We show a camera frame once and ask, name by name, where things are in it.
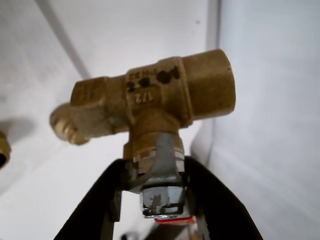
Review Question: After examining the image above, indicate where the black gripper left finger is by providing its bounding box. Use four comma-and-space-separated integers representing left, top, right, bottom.
53, 159, 131, 240

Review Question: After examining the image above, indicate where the white painted plywood board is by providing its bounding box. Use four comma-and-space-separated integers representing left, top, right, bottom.
0, 0, 131, 240

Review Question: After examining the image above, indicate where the brass ball valve red handle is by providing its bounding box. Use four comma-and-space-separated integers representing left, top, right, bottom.
69, 48, 237, 224

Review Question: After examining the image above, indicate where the large brass stepped cap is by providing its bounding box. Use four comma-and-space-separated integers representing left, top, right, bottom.
0, 129, 8, 171

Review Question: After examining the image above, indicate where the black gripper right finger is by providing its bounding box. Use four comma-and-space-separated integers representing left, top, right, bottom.
183, 156, 263, 240

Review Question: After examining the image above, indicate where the brass hex nipple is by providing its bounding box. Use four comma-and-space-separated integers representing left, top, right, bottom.
48, 102, 91, 146

